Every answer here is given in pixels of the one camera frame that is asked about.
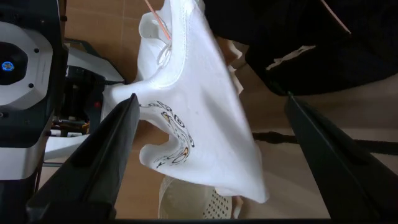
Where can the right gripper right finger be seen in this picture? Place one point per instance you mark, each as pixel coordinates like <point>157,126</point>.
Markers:
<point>348,186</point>

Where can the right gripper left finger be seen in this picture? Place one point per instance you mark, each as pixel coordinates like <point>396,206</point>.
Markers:
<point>77,186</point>

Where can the black shorts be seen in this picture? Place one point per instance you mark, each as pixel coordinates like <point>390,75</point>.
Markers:
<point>357,62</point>

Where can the white garment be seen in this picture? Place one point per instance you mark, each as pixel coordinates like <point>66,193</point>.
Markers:
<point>202,93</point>

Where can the pink clothes hanger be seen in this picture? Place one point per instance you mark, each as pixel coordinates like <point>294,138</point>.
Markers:
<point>158,20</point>
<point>335,17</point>

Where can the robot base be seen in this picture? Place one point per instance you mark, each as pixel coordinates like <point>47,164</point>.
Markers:
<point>25,140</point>

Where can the black clothes rack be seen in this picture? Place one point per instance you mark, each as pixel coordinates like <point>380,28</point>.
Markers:
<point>270,137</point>

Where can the white laundry basket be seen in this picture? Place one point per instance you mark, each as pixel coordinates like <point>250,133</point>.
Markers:
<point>180,199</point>

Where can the beige curtain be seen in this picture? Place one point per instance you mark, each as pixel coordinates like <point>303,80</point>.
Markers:
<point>342,109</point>

